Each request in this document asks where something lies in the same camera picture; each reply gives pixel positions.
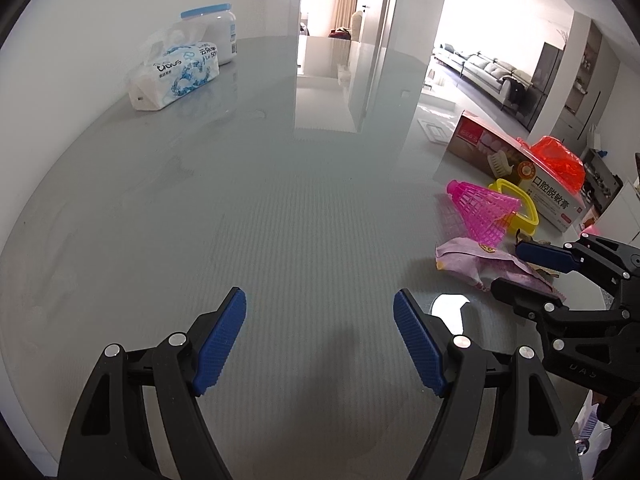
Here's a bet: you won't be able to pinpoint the red plastic bag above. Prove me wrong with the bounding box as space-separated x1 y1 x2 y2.
517 135 587 193

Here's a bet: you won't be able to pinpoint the blue white tissue pack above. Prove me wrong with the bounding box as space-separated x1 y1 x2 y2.
125 24 221 112

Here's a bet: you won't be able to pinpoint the pink toothpaste box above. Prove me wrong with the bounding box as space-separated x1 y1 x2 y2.
445 110 598 233

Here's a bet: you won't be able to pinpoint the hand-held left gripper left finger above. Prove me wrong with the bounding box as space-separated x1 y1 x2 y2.
57 286 248 480

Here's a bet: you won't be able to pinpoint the blue brush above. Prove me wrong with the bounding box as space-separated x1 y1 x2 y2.
577 391 615 455

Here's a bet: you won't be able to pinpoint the white lower cabinets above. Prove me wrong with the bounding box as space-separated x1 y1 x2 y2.
595 180 640 246

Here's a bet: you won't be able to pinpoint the white display cabinet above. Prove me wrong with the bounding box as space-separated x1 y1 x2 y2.
557 25 601 146

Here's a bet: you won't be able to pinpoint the dark grey fridge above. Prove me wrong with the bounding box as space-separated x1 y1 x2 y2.
525 42 568 133

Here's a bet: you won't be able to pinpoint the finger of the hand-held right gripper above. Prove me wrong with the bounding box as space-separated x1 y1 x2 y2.
515 234 640 287
490 277 632 334

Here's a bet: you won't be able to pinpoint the white round lid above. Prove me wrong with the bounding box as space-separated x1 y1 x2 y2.
431 294 471 335

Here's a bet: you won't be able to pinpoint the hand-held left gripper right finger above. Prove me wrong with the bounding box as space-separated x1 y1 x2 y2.
392 288 586 480

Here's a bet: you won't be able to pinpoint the clear jar with blue lid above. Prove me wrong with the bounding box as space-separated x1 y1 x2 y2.
180 4 238 66

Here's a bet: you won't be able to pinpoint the pink plastic shuttlecock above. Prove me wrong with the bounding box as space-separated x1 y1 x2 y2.
446 179 522 246

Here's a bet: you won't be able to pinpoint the pink snack wrapper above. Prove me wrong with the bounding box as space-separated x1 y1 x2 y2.
435 237 566 308

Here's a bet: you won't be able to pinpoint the shoe rack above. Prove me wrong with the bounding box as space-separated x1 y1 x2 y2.
580 150 623 201

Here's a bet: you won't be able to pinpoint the yellow plastic frame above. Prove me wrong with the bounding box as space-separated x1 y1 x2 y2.
489 177 541 238

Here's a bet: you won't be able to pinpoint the grey sofa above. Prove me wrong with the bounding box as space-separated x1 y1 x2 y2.
432 45 533 111

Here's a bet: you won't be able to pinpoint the white room door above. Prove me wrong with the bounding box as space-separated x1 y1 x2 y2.
350 0 403 133

